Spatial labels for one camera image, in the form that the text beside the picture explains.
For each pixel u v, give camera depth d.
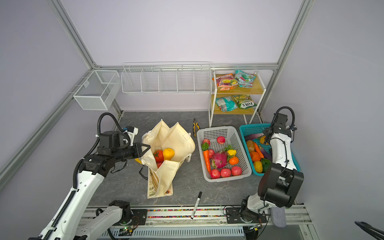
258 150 0.96
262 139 0.99
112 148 0.54
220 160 0.84
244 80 0.87
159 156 0.86
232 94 1.08
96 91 0.97
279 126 0.62
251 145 0.94
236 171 0.83
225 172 0.83
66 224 0.38
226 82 0.85
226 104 0.99
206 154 0.89
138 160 0.63
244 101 1.01
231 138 1.00
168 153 0.87
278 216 0.72
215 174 0.83
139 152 0.62
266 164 0.86
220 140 0.98
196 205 0.77
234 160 0.87
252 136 1.00
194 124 1.12
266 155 0.92
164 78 1.01
